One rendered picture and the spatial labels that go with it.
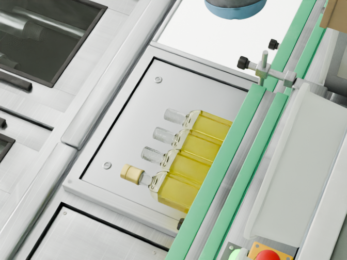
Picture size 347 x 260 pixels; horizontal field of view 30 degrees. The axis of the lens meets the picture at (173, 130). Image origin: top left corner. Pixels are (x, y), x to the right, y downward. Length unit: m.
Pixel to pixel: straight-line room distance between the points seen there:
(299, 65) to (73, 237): 0.66
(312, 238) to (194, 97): 0.97
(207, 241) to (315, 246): 0.47
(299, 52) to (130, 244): 0.60
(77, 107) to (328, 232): 1.06
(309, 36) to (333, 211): 0.89
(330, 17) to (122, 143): 0.71
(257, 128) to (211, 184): 0.16
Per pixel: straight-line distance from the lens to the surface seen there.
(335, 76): 1.37
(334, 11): 1.07
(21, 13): 1.98
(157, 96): 1.67
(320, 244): 0.75
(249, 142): 1.30
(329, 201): 0.77
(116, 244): 1.52
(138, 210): 1.51
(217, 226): 1.21
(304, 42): 1.59
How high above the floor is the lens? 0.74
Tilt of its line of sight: 14 degrees up
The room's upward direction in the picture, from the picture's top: 69 degrees counter-clockwise
